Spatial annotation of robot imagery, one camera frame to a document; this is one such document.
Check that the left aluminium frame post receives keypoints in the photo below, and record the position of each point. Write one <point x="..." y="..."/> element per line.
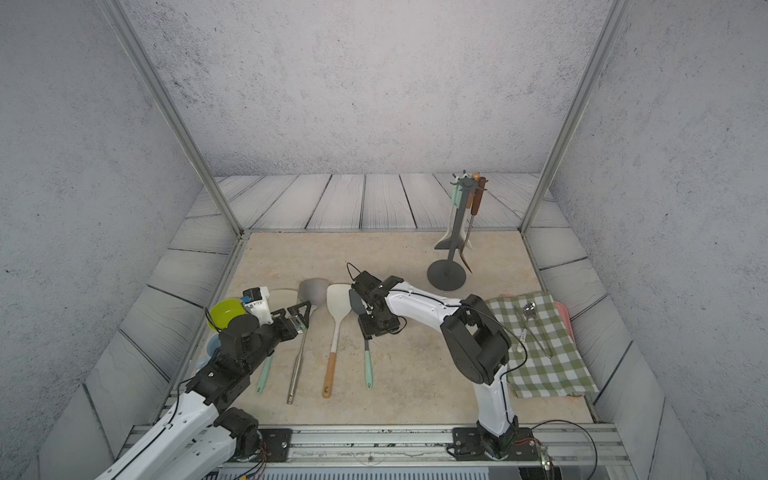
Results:
<point x="128" y="38"/>

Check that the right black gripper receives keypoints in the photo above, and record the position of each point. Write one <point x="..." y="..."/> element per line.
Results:
<point x="368" y="331"/>

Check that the grey utensil rack stand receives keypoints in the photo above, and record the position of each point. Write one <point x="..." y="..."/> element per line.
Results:
<point x="450" y="274"/>

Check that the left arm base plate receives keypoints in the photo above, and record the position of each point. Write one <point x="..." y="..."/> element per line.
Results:
<point x="269" y="445"/>

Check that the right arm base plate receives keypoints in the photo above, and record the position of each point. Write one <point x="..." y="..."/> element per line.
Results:
<point x="476" y="444"/>

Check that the metal spoon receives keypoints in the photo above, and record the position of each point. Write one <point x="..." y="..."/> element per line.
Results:
<point x="528" y="315"/>

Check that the aluminium frame post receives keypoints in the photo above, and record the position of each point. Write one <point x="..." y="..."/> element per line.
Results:
<point x="596" y="63"/>
<point x="128" y="38"/>

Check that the aluminium mounting rail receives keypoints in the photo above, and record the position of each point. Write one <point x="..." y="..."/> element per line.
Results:
<point x="561" y="444"/>

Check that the right aluminium frame post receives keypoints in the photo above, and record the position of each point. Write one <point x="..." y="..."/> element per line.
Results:
<point x="596" y="63"/>

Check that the grey spatula mint handle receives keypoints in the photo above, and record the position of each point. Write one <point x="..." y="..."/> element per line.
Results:
<point x="359" y="307"/>

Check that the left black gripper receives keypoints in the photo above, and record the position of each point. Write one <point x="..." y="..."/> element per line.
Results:
<point x="298" y="325"/>

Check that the light blue mug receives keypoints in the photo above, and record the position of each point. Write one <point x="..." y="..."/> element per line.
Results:
<point x="212" y="345"/>

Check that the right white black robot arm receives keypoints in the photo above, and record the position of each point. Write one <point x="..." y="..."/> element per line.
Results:
<point x="478" y="345"/>

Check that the cream spatula light wood handle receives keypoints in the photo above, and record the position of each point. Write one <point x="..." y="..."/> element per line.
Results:
<point x="339" y="306"/>

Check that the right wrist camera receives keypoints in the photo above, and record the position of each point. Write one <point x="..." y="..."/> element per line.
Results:
<point x="366" y="287"/>

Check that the utensil light wood handle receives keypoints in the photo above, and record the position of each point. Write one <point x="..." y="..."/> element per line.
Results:
<point x="474" y="186"/>

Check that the cream utensil mint handle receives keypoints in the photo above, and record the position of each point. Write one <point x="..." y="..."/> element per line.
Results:
<point x="457" y="206"/>

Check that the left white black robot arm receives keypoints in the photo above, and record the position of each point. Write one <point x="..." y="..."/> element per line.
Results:
<point x="202" y="430"/>

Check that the green checkered cloth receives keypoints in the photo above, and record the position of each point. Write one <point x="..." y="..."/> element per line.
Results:
<point x="544" y="360"/>

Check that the lime green bowl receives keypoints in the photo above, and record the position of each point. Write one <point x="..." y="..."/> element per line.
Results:
<point x="222" y="313"/>

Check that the pink plate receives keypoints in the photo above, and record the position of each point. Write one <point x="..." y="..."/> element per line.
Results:
<point x="565" y="318"/>

